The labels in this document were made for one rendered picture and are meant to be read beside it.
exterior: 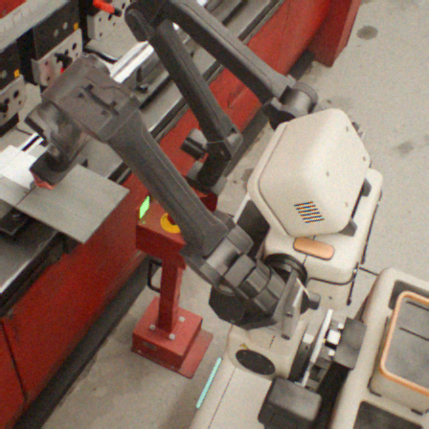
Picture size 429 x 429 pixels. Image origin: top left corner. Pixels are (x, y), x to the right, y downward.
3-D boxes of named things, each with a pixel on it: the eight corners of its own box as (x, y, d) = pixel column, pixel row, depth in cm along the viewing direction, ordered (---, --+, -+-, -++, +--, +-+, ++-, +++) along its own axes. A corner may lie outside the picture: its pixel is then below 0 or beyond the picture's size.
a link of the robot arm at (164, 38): (136, 10, 128) (162, -17, 134) (118, 16, 132) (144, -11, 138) (232, 167, 151) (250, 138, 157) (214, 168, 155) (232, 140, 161)
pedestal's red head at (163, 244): (185, 271, 175) (190, 233, 161) (134, 248, 178) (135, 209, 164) (214, 221, 187) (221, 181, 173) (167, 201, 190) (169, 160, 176)
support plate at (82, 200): (83, 244, 137) (83, 242, 137) (-12, 193, 143) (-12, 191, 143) (129, 192, 148) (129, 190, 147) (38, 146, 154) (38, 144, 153)
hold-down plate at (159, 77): (143, 109, 183) (143, 101, 181) (126, 102, 184) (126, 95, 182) (193, 56, 201) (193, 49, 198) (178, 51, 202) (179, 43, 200)
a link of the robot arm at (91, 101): (75, 124, 77) (129, 68, 79) (26, 97, 86) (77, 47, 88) (224, 295, 109) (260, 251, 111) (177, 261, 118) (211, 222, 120)
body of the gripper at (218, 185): (193, 164, 170) (202, 147, 164) (226, 183, 170) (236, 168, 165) (184, 179, 166) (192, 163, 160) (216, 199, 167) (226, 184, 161)
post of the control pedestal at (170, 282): (169, 333, 222) (179, 244, 181) (156, 327, 223) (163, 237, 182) (177, 321, 226) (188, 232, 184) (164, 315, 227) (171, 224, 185)
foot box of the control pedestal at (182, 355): (191, 380, 225) (193, 365, 216) (129, 350, 230) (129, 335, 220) (214, 335, 237) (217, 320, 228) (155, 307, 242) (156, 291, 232)
